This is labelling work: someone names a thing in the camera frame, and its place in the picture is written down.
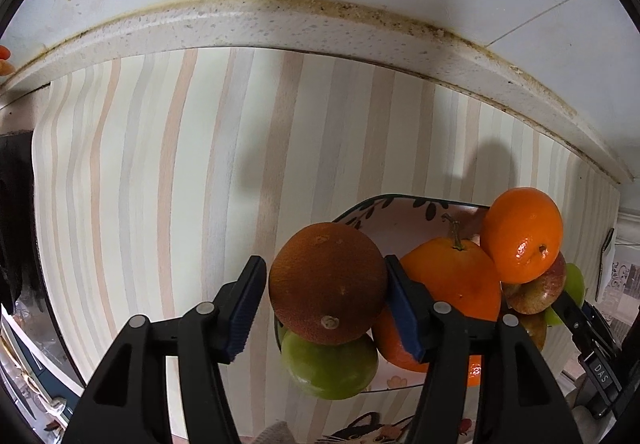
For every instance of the dark brownish orange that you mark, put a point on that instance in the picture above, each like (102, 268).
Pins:
(327, 283)

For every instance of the small front orange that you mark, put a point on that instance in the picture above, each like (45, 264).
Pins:
(386, 338)

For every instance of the large orange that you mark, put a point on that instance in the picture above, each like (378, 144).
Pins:
(456, 271)

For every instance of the striped cat table mat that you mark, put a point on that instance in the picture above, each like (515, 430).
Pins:
(158, 176)

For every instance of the glossy back tangerine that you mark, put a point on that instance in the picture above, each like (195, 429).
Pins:
(522, 233)

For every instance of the front reddish brown apple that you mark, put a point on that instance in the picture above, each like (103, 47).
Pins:
(536, 327)

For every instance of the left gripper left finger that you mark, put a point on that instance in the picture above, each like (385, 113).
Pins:
(126, 398)

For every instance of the right green apple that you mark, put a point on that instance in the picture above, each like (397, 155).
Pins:
(575, 287)

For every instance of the left green apple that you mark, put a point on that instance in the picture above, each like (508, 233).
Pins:
(329, 372)

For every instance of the green apple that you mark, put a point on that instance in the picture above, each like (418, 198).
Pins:
(329, 372)
(575, 287)

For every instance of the back reddish apple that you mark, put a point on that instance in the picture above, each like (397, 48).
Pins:
(535, 296)

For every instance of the floral ceramic fruit plate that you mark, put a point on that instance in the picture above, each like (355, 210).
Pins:
(398, 224)

